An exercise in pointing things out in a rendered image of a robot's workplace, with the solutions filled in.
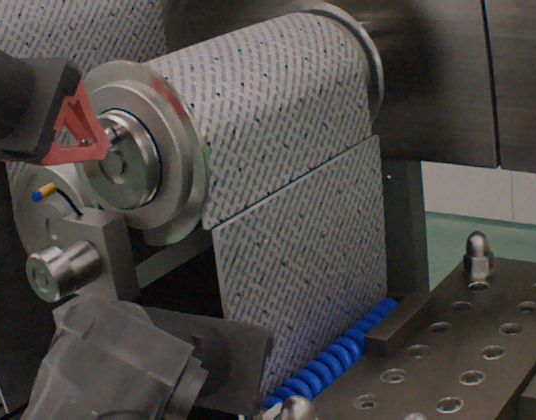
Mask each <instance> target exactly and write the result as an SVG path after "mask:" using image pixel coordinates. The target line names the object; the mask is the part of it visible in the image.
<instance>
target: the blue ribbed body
mask: <svg viewBox="0 0 536 420"><path fill-rule="evenodd" d="M399 303H400V302H399V301H394V300H392V299H388V298H387V299H383V300H382V301H380V302H379V303H378V305H377V306H376V307H374V308H372V309H371V311H370V313H367V314H365V315H364V316H363V317H362V318H361V320H360V321H358V322H356V323H354V324H353V326H352V328H351V329H348V330H347V331H346V332H345V333H344V334H343V336H340V337H339V338H337V339H336V340H335V341H334V344H332V345H329V346H328V347H326V348H325V350H324V352H321V353H320V354H318V355H317V356H316V357H315V360H314V361H311V362H308V363H306V365H305V366H304V370H299V371H297V373H295V375H294V378H290V379H288V380H287V381H285V382H284V383H283V387H278V388H277V389H275V390H274V391H273V394H272V396H266V397H265V398H263V399H262V401H261V407H265V408H268V409H272V408H273V407H274V406H275V405H276V403H280V402H282V403H283V402H284V401H285V400H286V399H287V398H288V397H290V396H292V395H303V396H305V397H307V399H308V400H310V401H311V400H313V399H314V398H315V397H316V396H317V395H318V394H319V393H321V392H323V391H324V389H325V388H326V387H327V386H328V385H329V384H330V383H333V382H334V381H335V380H336V379H337V378H338V377H339V376H340V375H341V374H342V373H344V372H345V371H346V370H347V369H348V368H349V367H350V366H351V365H352V364H353V363H354V362H355V361H357V360H359V359H360V358H361V357H362V356H363V355H364V354H365V353H366V352H365V346H364V338H363V336H364V335H365V334H366V333H367V332H368V331H370V330H371V329H372V328H373V327H374V326H375V325H376V324H377V323H379V322H380V321H381V320H382V319H383V318H384V317H385V316H386V315H388V314H389V313H390V312H391V311H392V310H393V309H394V308H395V307H397V305H398V304H399Z"/></svg>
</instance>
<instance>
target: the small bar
mask: <svg viewBox="0 0 536 420"><path fill-rule="evenodd" d="M434 310H435V294H433V293H429V292H423V291H419V292H418V291H412V292H411V294H410V295H409V296H408V297H406V298H404V299H403V300H402V301H401V302H400V303H399V304H398V305H397V307H395V308H394V309H393V310H392V311H391V312H390V313H389V314H388V315H386V316H385V317H384V318H383V319H382V320H381V321H380V322H379V323H377V324H376V325H375V326H374V327H373V328H372V329H371V330H370V331H368V332H367V333H366V334H365V335H364V336H363V338H364V346H365V352H366V353H369V354H373V355H375V354H377V355H381V356H385V357H388V356H389V355H390V354H391V353H392V352H393V351H394V350H395V349H396V348H397V347H398V346H399V345H401V344H402V343H403V341H404V340H405V339H406V338H407V337H408V336H409V335H410V334H411V333H412V332H413V331H414V330H415V329H416V328H418V327H419V326H420V325H421V324H422V323H423V322H424V321H425V320H426V319H427V318H428V317H429V316H430V314H431V313H432V312H433V311H434Z"/></svg>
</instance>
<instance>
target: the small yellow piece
mask: <svg viewBox="0 0 536 420"><path fill-rule="evenodd" d="M56 192H58V193H59V194H60V195H62V196H63V197H64V199H65V200H66V201H67V202H68V203H69V205H70V206H71V207H72V209H73V210H74V211H75V213H76V214H77V215H78V216H83V214H82V212H81V211H80V210H78V209H77V207H76V206H75V204H74V202H72V201H71V200H70V198H69V196H68V195H67V194H66V193H64V191H63V190H61V189H59V188H56V186H55V185H54V183H49V184H48V185H46V186H43V187H42V188H40V189H39V190H37V191H35V192H34V193H32V195H31V196H32V199H33V201H34V202H36V203H37V202H38V201H40V200H43V199H45V198H47V197H48V196H51V195H53V194H54V193H56Z"/></svg>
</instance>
